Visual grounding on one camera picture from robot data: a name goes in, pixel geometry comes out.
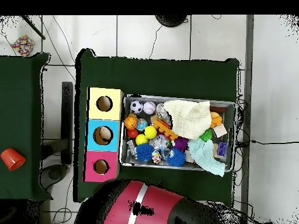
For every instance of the small yellow ball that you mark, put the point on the small yellow ball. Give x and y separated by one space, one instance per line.
141 139

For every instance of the globe print ball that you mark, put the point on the globe print ball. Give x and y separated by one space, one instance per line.
142 124

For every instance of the red cup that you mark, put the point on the red cup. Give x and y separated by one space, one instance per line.
12 159

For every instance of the small baseball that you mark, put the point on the small baseball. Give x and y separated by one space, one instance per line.
149 108

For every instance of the dark green table cloth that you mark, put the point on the dark green table cloth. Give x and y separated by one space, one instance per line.
159 74

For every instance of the blue spiky ball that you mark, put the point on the blue spiky ball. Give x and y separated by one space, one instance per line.
176 157
145 152

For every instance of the shallow clear mesh bin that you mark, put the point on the shallow clear mesh bin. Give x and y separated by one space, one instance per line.
122 158

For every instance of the large yellow ball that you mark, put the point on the large yellow ball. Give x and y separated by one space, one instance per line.
150 132

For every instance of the cream waffle cloth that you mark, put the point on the cream waffle cloth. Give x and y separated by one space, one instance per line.
189 119

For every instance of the small soccer ball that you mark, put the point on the small soccer ball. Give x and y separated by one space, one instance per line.
136 107

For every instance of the mint green cloth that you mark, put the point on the mint green cloth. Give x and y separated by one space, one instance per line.
203 154

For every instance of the wooden box with three holes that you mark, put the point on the wooden box with three holes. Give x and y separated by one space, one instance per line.
103 125

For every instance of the green covered side table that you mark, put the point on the green covered side table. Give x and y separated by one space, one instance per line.
18 116

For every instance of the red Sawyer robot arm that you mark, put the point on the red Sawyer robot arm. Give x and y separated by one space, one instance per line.
159 203

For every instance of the small orange basketball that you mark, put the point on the small orange basketball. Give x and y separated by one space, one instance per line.
131 122

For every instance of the black round stand base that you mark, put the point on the black round stand base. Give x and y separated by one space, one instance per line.
171 19

